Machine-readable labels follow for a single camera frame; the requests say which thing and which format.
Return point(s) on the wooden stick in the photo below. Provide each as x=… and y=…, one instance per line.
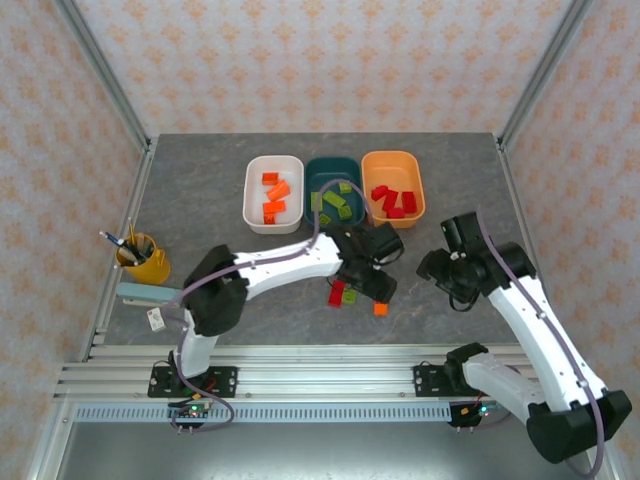
x=144, y=244

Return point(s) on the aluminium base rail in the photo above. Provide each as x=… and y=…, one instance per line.
x=325, y=375

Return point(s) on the light blue flat block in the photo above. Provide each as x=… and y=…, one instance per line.
x=145, y=292

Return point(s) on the dark teal plastic container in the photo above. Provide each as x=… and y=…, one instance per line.
x=325, y=170

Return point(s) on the square green lego brick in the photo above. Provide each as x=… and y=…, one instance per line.
x=345, y=188
x=350, y=297
x=344, y=212
x=325, y=219

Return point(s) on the orange arch lego piece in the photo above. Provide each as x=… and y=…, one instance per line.
x=278, y=190

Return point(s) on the red lego brick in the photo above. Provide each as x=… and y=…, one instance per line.
x=381, y=192
x=390, y=204
x=396, y=214
x=409, y=201
x=336, y=293

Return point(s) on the small orange lego brick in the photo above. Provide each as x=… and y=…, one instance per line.
x=381, y=309

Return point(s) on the small white card box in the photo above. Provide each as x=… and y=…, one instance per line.
x=156, y=320

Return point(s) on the long green lego brick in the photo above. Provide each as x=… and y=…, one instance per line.
x=315, y=201
x=334, y=199

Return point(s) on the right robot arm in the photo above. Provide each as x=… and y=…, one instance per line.
x=527, y=325

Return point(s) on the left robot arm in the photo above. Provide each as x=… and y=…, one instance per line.
x=290, y=267

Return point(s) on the white plastic container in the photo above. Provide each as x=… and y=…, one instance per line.
x=295, y=210

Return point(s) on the long orange lego brick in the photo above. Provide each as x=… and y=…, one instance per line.
x=274, y=206
x=270, y=178

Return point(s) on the yellow pencil cup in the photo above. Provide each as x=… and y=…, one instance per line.
x=147, y=270

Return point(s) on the aluminium table side rail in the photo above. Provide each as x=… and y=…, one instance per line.
x=511, y=175
x=141, y=175

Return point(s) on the black pen with white tip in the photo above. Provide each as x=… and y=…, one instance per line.
x=112, y=239

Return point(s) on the orange plastic container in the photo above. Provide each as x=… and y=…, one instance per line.
x=395, y=170

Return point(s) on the yellow pencil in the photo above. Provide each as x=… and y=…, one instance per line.
x=132, y=232

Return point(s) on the square orange lego brick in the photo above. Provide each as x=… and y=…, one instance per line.
x=270, y=218

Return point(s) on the aluminium frame post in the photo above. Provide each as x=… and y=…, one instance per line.
x=544, y=70
x=105, y=70

